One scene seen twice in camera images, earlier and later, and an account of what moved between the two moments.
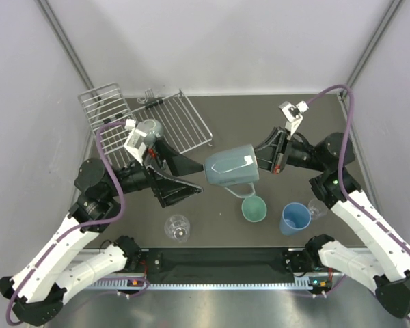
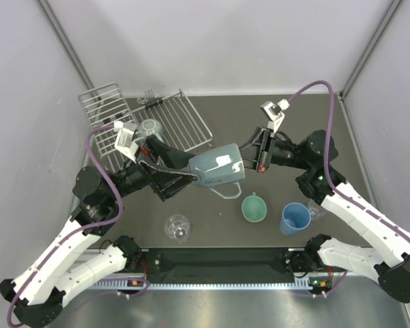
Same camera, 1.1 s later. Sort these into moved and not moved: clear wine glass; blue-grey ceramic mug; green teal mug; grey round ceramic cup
Moved: blue-grey ceramic mug
Not moved: grey round ceramic cup; clear wine glass; green teal mug
